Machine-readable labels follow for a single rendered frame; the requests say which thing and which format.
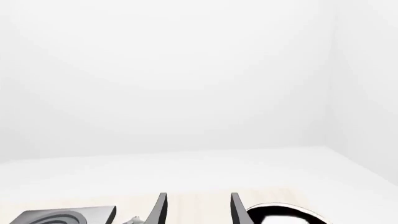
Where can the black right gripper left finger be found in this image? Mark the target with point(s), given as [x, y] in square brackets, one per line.
[158, 211]

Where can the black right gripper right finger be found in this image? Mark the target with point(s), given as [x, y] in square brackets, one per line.
[238, 211]

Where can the round stove knob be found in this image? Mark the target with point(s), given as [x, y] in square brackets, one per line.
[133, 220]

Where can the black frying pan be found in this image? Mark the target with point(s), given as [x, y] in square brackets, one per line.
[289, 211]

